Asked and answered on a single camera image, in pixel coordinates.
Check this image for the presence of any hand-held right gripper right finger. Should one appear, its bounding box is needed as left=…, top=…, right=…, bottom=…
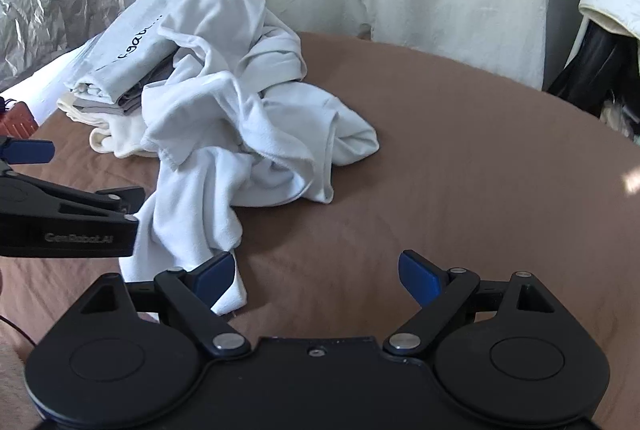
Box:
left=382, top=249, right=558, bottom=358

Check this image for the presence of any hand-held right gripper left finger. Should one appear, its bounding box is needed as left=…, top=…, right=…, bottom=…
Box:
left=77, top=251, right=252, bottom=357

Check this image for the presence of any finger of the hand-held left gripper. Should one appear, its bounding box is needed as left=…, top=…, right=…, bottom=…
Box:
left=29, top=183, right=147, bottom=217
left=0, top=136, right=57, bottom=176

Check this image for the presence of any white T-shirt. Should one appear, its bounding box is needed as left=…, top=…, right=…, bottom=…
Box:
left=119, top=0, right=380, bottom=316

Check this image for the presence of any red-brown box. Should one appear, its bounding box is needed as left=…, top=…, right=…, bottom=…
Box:
left=0, top=98, right=40, bottom=140

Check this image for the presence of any folded white printed shirt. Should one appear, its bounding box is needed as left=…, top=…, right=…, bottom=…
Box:
left=74, top=0, right=177, bottom=105

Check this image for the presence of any crinkled silver plastic sheet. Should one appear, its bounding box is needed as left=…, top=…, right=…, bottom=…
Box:
left=0, top=0, right=127, bottom=87

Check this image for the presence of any pale pink cloth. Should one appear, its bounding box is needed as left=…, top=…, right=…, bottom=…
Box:
left=599, top=98, right=640, bottom=138

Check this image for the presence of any black hanging garment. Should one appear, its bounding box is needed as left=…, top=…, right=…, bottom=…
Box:
left=546, top=17, right=640, bottom=122

